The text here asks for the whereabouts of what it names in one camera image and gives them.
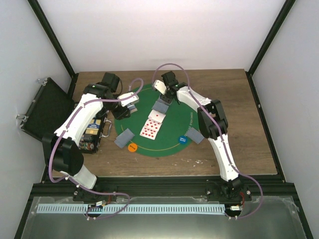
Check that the light blue slotted rail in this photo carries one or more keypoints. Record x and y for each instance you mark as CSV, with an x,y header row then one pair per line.
x,y
202,209

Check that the orange big blind button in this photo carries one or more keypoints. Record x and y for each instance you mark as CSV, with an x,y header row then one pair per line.
x,y
132,147

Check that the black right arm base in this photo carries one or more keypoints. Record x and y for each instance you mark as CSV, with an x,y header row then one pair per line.
x,y
231,191

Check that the low red diamonds card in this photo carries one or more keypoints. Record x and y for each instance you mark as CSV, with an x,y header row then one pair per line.
x,y
156,116

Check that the chrome case handle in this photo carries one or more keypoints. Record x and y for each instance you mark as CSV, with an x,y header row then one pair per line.
x,y
107,133

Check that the blue small blind button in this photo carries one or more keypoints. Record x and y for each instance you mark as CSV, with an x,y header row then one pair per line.
x,y
182,139

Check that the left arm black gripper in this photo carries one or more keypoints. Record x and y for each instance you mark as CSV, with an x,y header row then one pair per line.
x,y
119,115

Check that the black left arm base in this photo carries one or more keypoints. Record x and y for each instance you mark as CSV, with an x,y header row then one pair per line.
x,y
80,194

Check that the round green poker mat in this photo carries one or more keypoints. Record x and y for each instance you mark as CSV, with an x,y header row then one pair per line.
x,y
179,118

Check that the deck of grey cards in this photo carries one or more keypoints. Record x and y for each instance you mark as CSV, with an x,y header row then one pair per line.
x,y
132,108

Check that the black poker set case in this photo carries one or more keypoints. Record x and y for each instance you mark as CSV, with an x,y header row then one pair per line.
x,y
49,109

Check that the face-down community card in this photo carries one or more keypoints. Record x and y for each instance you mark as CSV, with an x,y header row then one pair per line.
x,y
160,107

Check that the dealt blue patterned card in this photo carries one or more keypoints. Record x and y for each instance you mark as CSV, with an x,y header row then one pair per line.
x,y
124,138

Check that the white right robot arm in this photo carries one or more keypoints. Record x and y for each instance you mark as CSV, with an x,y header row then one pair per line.
x,y
213,125

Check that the blue card deck box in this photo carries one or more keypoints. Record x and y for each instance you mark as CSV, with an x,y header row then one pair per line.
x,y
93,127

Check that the nine of diamonds card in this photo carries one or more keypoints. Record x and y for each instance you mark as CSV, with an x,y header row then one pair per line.
x,y
148,133

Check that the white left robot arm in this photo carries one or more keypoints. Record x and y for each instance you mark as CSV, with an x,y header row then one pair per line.
x,y
61,148

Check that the cards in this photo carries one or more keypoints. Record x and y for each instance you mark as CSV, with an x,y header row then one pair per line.
x,y
194,135

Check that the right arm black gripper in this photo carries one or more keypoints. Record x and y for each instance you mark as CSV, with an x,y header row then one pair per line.
x,y
168,100

